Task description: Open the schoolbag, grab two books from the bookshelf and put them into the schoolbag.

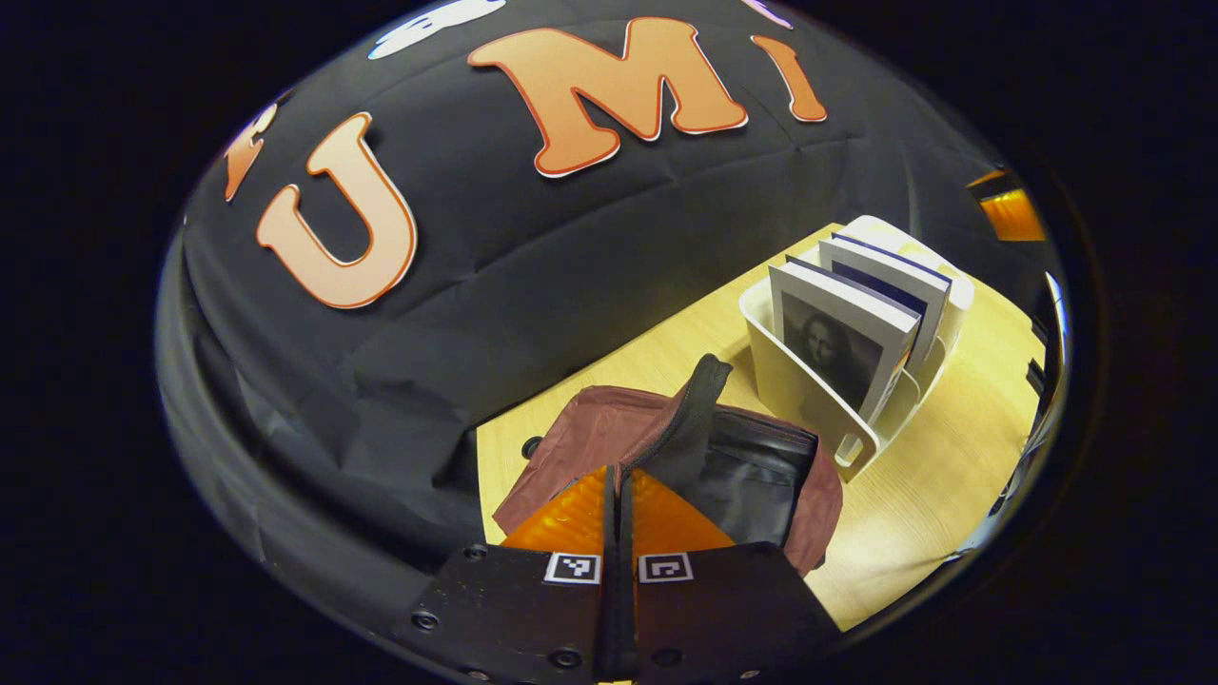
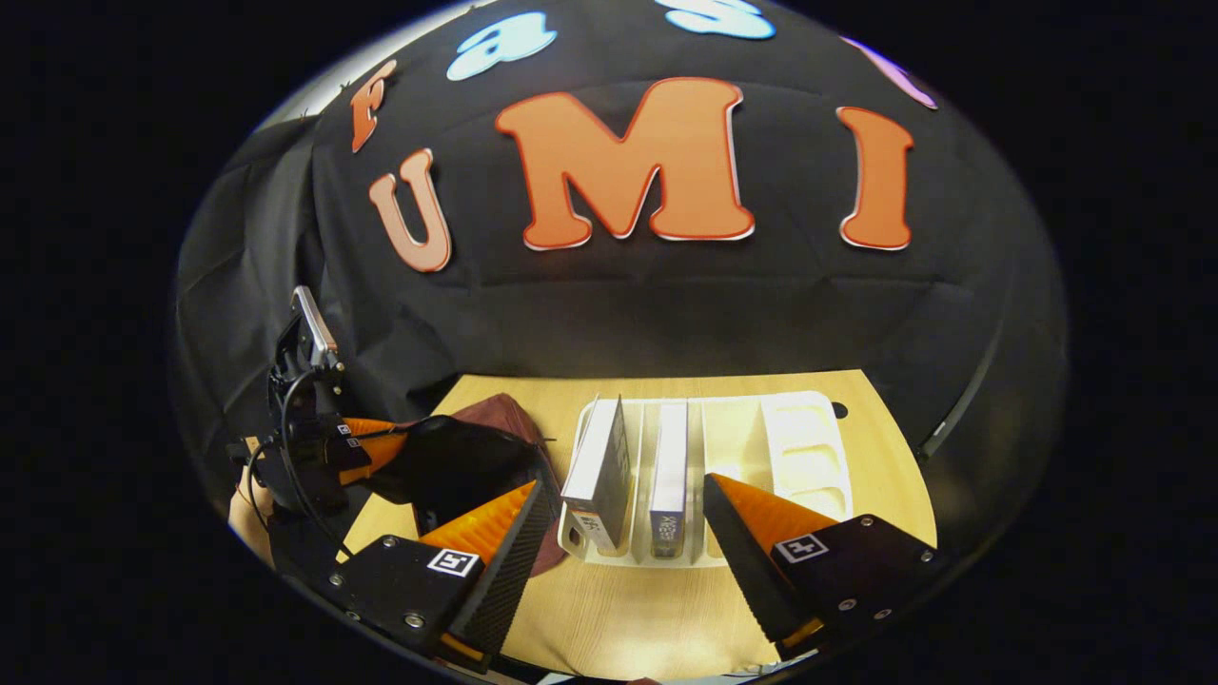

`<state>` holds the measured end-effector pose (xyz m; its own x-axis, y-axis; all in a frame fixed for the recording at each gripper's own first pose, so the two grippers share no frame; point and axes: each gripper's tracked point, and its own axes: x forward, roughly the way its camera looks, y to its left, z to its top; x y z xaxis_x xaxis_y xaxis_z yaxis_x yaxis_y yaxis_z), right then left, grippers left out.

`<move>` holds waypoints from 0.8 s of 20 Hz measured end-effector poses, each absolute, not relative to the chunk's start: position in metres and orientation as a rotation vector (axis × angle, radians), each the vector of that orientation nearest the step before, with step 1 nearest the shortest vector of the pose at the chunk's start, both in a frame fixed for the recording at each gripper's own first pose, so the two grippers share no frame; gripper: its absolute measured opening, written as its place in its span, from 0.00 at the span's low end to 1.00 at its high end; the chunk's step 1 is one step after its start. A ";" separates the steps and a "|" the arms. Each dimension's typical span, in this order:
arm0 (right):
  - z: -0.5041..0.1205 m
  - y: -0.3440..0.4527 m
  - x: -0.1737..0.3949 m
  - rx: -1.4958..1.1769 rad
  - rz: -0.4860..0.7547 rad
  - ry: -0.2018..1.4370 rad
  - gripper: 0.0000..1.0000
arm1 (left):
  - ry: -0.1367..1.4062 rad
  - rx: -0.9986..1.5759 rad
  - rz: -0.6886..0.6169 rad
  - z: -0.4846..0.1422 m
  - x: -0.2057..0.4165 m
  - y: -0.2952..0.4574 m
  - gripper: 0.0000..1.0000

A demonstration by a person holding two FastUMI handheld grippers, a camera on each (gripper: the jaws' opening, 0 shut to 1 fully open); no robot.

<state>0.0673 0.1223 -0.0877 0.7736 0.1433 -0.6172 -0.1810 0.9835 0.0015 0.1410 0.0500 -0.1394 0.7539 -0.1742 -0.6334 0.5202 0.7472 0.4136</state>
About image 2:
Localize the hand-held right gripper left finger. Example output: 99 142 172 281
328 479 562 672

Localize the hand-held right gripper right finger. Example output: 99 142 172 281
702 473 953 660

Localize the maroon and black schoolbag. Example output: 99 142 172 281
366 393 572 577

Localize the dark blue cover book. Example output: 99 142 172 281
649 401 690 560

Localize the white plastic bookshelf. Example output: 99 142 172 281
557 390 855 570

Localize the grey cover book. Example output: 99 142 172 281
560 395 635 558

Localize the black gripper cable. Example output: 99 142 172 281
246 369 345 562

